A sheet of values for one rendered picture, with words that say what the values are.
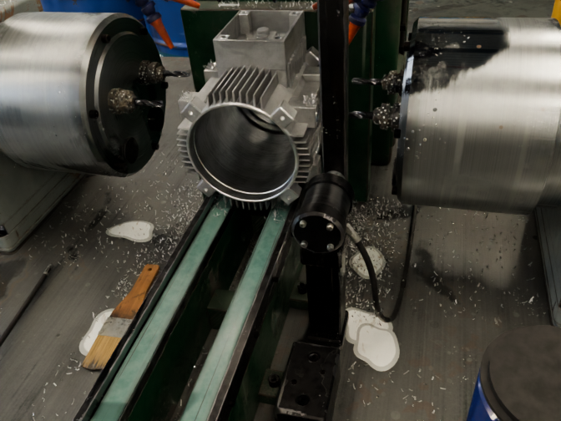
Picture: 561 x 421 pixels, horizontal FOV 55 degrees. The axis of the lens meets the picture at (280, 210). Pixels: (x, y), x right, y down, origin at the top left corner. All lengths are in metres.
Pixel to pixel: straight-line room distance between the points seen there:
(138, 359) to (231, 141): 0.39
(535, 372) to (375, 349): 0.53
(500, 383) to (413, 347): 0.54
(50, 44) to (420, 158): 0.52
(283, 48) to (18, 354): 0.56
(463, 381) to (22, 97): 0.70
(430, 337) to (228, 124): 0.44
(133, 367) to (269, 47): 0.43
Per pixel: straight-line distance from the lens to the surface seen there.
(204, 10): 0.90
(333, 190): 0.62
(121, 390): 0.63
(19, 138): 0.88
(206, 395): 0.60
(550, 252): 0.88
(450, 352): 0.78
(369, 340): 0.77
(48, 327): 0.90
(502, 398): 0.23
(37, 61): 0.84
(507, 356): 0.25
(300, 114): 0.72
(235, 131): 0.89
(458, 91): 0.66
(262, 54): 0.75
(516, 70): 0.67
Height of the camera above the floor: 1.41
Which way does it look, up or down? 38 degrees down
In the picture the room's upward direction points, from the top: 5 degrees counter-clockwise
